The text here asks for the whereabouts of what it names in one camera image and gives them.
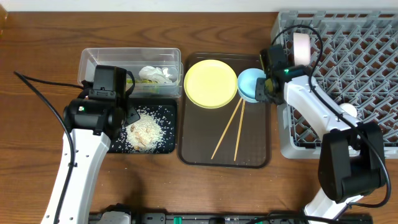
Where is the pile of rice leftovers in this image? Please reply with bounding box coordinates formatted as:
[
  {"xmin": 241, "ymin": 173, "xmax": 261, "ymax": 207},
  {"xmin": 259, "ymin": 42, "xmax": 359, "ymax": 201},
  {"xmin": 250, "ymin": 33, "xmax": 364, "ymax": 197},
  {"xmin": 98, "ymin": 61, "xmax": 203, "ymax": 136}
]
[{"xmin": 119, "ymin": 105, "xmax": 175, "ymax": 153}]

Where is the light blue bowl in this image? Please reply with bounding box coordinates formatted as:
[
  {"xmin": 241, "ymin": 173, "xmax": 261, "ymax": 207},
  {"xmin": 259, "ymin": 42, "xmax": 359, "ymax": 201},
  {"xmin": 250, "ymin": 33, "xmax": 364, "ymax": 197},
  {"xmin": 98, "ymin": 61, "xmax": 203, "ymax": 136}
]
[{"xmin": 238, "ymin": 68, "xmax": 266, "ymax": 103}]

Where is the green snack wrapper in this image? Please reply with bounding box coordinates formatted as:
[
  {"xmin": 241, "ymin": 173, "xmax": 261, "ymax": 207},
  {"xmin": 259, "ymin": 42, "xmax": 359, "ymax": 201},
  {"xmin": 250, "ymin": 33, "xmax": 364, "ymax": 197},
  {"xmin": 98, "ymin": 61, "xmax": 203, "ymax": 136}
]
[{"xmin": 126, "ymin": 78, "xmax": 158, "ymax": 84}]

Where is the white tissue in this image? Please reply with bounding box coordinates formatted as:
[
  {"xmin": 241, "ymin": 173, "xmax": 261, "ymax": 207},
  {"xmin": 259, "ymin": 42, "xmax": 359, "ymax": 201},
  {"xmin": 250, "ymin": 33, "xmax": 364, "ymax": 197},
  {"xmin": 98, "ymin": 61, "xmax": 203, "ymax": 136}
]
[{"xmin": 139, "ymin": 66, "xmax": 172, "ymax": 83}]

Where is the white bowl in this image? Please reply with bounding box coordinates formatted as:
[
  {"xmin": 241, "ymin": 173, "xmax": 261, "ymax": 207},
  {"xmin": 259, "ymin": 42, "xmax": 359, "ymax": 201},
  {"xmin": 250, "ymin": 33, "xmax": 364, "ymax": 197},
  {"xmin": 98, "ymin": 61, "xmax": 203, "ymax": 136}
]
[{"xmin": 293, "ymin": 33, "xmax": 311, "ymax": 66}]

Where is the yellow plate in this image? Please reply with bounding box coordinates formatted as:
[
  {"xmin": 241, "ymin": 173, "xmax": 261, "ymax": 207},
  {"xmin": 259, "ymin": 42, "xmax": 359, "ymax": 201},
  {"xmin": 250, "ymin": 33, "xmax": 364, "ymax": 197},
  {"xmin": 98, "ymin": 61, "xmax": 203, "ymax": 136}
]
[{"xmin": 183, "ymin": 59, "xmax": 238, "ymax": 109}]

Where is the pale green cup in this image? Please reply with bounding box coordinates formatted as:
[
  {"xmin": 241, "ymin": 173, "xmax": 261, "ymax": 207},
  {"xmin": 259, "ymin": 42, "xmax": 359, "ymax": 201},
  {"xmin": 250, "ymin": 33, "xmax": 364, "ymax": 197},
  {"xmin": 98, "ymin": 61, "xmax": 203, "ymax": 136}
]
[{"xmin": 339, "ymin": 103, "xmax": 358, "ymax": 118}]

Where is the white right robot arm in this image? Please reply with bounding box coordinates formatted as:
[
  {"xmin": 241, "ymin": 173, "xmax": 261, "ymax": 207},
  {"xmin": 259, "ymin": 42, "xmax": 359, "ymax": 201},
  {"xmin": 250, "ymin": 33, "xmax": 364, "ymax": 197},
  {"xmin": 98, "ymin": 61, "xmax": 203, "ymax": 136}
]
[{"xmin": 256, "ymin": 65, "xmax": 392, "ymax": 223}]

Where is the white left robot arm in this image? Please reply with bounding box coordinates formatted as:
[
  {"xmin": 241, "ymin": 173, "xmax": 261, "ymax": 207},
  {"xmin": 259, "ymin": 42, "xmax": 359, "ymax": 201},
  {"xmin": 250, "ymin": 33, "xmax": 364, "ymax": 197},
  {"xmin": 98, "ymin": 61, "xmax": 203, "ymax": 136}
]
[{"xmin": 42, "ymin": 98, "xmax": 139, "ymax": 223}]

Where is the black food waste tray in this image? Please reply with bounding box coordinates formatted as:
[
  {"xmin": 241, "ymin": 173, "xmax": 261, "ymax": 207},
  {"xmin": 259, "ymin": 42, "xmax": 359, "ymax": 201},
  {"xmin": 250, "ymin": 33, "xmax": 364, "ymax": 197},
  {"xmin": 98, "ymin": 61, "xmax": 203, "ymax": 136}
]
[{"xmin": 107, "ymin": 97, "xmax": 178, "ymax": 154}]

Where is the clear plastic waste bin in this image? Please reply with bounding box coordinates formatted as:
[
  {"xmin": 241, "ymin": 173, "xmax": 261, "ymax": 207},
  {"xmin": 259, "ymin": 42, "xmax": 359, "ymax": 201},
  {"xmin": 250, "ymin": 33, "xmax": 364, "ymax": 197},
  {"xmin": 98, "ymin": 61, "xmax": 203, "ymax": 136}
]
[{"xmin": 78, "ymin": 47, "xmax": 183, "ymax": 98}]

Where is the grey dishwasher rack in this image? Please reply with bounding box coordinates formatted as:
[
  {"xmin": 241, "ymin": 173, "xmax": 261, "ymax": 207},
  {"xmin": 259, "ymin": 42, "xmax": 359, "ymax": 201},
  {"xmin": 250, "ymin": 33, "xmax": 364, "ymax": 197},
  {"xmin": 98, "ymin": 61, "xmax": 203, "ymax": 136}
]
[{"xmin": 271, "ymin": 11, "xmax": 397, "ymax": 159}]

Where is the brown serving tray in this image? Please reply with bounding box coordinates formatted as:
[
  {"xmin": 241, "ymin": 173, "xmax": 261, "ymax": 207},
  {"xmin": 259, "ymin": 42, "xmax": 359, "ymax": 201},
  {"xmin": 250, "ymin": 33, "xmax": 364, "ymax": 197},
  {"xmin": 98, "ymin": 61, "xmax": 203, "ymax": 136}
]
[{"xmin": 177, "ymin": 52, "xmax": 272, "ymax": 169}]

